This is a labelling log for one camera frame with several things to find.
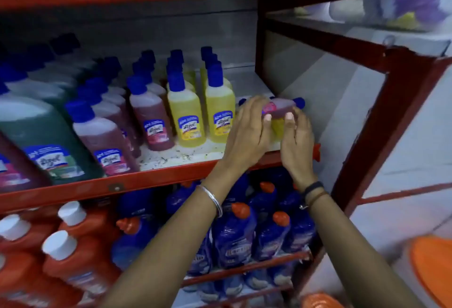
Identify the person's right hand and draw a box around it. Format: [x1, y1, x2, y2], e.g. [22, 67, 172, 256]
[281, 108, 319, 191]

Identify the person's left hand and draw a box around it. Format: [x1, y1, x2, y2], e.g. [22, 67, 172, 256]
[221, 95, 273, 178]

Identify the small purple bottle blue cap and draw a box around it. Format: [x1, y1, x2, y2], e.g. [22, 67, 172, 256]
[261, 97, 306, 120]

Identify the person's right forearm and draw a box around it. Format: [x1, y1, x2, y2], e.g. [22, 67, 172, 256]
[298, 179, 426, 308]

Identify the person's left forearm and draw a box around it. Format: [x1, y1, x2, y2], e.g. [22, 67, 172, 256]
[101, 163, 248, 308]

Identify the small yellow bottle lying down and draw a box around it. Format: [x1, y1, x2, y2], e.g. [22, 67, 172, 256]
[238, 97, 286, 142]

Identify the black wristband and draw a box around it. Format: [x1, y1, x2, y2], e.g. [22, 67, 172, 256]
[300, 181, 325, 199]

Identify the row of yellow cleaner bottles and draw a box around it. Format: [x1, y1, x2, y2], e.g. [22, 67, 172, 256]
[165, 46, 236, 148]

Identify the silver bangle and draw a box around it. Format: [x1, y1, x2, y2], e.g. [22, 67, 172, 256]
[196, 184, 224, 219]

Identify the group of blue orange-capped bottles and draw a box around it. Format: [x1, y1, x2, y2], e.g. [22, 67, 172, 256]
[111, 167, 317, 305]

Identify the row of purple cleaner bottles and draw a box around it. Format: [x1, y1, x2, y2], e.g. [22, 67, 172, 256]
[65, 49, 176, 178]

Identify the orange round plastic item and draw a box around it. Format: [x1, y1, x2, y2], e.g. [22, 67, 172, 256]
[300, 292, 345, 308]

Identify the orange plastic lid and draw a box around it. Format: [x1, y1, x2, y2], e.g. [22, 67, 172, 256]
[409, 235, 452, 308]

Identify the row of green cleaner bottles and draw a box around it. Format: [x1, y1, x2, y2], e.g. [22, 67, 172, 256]
[0, 32, 106, 186]

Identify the group of orange white-capped bottles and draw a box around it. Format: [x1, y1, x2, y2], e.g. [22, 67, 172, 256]
[0, 200, 122, 308]

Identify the large dark purple cleaner bottle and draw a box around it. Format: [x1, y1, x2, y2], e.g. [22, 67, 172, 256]
[0, 133, 52, 193]

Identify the brown thread bracelet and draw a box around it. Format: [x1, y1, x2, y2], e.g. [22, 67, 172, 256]
[299, 191, 330, 211]

